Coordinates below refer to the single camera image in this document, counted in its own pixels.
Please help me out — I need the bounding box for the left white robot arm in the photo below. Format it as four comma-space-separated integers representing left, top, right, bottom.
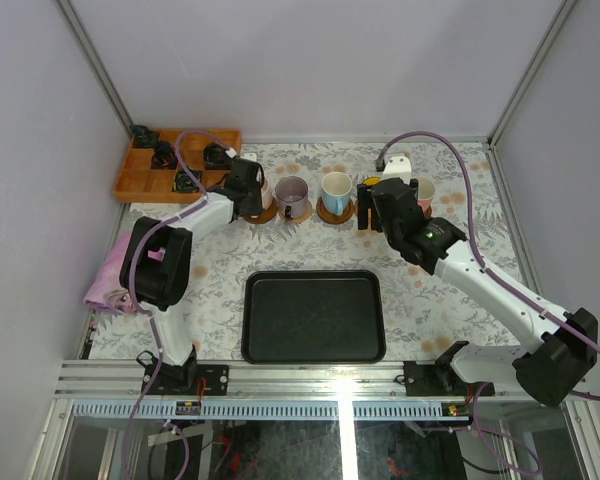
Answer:
119, 157, 265, 395

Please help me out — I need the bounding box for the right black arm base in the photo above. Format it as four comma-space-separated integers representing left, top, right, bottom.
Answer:
393, 341, 480, 398

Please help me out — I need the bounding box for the light pink mug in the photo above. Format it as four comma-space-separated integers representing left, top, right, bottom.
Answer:
261, 178, 273, 211

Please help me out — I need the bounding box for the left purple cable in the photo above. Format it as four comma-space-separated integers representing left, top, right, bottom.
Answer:
122, 128, 239, 480

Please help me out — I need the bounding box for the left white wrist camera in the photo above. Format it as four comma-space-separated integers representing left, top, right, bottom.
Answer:
225, 148, 258, 162

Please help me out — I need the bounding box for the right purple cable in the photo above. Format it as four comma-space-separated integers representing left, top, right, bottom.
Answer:
376, 131, 600, 476

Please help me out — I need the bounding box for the wooden compartment tray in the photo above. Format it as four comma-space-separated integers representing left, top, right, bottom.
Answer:
113, 134, 228, 204

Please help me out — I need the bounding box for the light blue mug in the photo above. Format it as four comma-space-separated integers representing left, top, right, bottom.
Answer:
321, 172, 353, 216

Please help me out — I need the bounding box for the aluminium front rail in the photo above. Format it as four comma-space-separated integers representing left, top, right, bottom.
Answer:
54, 359, 591, 421

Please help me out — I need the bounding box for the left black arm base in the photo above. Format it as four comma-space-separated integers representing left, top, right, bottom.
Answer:
136, 350, 230, 398

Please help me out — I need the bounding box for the black serving tray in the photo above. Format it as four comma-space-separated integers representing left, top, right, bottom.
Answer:
241, 270, 386, 365

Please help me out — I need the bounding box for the yellow mug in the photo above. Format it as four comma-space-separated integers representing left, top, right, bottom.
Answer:
363, 176, 381, 186

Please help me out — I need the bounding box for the woven rattan coaster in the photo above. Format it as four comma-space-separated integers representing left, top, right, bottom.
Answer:
276, 201, 313, 224

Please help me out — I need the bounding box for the purple printed cloth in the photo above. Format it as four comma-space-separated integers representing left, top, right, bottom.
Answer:
83, 231, 136, 315

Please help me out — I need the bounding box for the pink mug white inside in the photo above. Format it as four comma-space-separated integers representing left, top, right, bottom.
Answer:
416, 177, 436, 212

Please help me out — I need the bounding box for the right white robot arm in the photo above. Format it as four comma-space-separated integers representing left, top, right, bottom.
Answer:
358, 178, 598, 407

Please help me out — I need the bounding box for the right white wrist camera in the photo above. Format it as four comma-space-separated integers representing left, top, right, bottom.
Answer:
380, 154, 412, 184

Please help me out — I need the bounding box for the black green rolled item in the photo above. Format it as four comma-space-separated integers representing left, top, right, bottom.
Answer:
172, 170, 202, 193

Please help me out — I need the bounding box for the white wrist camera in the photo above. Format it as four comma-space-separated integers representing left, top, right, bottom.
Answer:
225, 148, 258, 162
380, 154, 412, 184

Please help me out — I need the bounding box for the purple glass cup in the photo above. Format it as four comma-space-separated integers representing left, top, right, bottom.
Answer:
274, 176, 309, 220

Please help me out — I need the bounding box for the purple cable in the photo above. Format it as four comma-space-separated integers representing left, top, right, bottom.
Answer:
122, 128, 239, 480
376, 131, 600, 476

